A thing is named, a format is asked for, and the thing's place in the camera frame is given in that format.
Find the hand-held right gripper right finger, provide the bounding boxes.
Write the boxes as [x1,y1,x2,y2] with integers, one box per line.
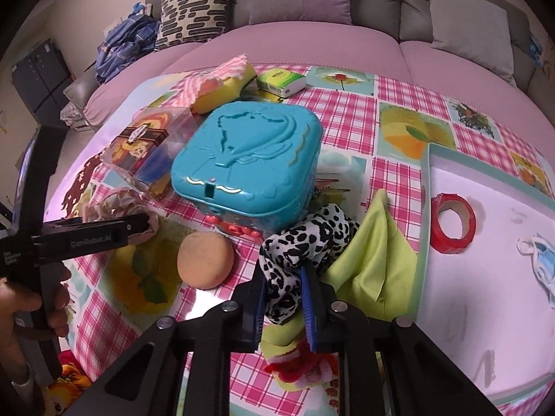
[302,268,509,416]

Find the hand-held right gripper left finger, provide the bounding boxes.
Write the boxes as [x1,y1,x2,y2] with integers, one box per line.
[56,264,267,416]

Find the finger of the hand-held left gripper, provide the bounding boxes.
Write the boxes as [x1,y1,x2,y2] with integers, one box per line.
[43,213,151,246]

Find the orange round puff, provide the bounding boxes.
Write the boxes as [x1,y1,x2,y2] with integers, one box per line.
[177,231,235,290]

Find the lime green cloth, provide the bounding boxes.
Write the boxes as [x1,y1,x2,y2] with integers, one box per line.
[323,188,419,321]

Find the leopard print cloth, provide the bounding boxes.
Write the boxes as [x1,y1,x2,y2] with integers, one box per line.
[259,203,360,326]

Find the pink white striped towel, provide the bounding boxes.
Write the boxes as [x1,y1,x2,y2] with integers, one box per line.
[171,54,256,109]

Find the white tray with teal rim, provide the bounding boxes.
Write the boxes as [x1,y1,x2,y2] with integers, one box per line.
[414,142,555,404]

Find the person's left hand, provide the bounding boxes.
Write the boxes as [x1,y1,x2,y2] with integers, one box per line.
[0,264,72,339]

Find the pink floral crumpled cloth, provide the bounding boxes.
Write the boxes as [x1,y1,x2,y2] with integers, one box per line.
[87,188,161,248]

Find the red yellow plush item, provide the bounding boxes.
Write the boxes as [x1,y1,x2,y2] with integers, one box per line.
[260,316,343,393]

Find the clear box with brown label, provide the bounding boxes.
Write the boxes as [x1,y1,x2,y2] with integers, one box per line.
[102,106,204,200]

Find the black cabinet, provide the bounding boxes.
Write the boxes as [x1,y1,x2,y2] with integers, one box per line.
[11,39,76,126]

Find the teal plastic case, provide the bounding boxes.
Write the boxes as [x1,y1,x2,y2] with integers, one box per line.
[170,101,324,239]

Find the red tape roll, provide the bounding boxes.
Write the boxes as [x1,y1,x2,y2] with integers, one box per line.
[430,193,478,255]

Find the yellow sponge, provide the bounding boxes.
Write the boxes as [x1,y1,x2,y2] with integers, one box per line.
[191,67,257,115]

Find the yellow red printed mat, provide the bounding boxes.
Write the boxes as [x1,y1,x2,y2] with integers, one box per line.
[48,351,94,416]

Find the blue clothes pile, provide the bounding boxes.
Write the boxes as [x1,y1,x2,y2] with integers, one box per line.
[94,2,162,84]

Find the green tissue pack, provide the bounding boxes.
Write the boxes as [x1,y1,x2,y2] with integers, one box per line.
[256,68,308,99]

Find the pink plaid tablecloth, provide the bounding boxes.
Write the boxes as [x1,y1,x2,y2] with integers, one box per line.
[45,63,555,416]

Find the black cream patterned pillow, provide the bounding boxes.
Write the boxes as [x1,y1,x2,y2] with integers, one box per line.
[154,0,236,51]

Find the blue face mask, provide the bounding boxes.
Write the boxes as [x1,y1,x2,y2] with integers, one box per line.
[516,233,555,308]

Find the pink sofa cover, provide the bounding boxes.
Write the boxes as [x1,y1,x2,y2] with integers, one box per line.
[84,24,532,126]

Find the grey pillow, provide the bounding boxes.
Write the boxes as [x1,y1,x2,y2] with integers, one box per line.
[421,0,518,87]

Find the blue cloth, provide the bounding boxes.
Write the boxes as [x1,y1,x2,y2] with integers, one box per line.
[527,30,547,68]

